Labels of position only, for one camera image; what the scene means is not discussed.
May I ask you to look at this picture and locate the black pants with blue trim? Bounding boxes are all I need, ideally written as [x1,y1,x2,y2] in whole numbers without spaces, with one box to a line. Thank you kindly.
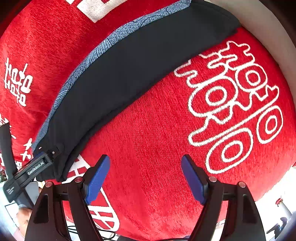
[33,1,240,182]

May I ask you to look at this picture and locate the person's left hand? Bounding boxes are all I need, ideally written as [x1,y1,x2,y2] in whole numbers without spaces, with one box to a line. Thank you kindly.
[16,207,32,237]

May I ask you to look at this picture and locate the red blanket with white characters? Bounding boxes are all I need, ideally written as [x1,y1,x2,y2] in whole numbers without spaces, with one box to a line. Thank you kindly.
[1,1,295,240]

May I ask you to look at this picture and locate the beige cushion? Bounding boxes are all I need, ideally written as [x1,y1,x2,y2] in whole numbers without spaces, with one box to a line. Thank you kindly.
[210,0,295,100]

